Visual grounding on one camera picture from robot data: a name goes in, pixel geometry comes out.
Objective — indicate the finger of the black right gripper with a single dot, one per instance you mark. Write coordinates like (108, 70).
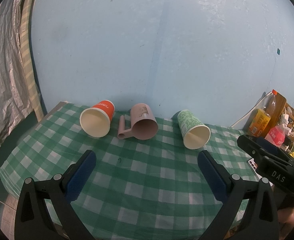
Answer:
(252, 146)
(270, 148)

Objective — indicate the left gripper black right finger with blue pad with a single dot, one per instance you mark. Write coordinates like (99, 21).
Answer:
(260, 219)

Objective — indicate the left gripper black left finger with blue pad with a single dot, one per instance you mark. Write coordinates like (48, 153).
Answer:
(33, 221)

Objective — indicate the green leaf paper cup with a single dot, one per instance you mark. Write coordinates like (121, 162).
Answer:
(195, 133)

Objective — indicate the orange paper cup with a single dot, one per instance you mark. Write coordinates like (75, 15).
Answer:
(96, 120)

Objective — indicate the person's right hand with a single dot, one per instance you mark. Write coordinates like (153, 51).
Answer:
(286, 221)

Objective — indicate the pink labelled bottle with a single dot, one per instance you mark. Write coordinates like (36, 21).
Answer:
(276, 135)

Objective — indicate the wooden rack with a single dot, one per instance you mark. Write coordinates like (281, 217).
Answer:
(285, 112)

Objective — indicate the orange-capped drink bottle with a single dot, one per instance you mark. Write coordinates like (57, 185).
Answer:
(271, 105)

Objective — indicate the green checkered tablecloth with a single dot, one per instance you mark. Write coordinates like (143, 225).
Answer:
(150, 189)

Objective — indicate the pink plastic mug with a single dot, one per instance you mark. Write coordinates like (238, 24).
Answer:
(143, 123)

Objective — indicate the silver foil curtain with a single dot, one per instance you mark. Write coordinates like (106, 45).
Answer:
(19, 93)

